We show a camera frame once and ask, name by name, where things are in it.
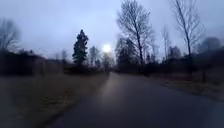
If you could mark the group of dark trees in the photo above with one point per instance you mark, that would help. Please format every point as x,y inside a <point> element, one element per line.
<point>125,51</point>

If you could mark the thin tall bare tree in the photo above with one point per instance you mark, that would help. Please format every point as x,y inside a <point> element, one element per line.
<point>188,43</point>

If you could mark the tall dark conifer tree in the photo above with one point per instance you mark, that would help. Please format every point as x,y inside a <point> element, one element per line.
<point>80,46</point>

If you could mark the dark hedge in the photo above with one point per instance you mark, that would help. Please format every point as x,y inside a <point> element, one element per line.
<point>206,63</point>
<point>20,65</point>

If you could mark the grass verge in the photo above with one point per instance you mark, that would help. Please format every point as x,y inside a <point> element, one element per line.
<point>50,93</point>
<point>196,86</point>

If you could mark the grey asphalt road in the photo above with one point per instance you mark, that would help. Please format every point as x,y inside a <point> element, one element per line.
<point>133,106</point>

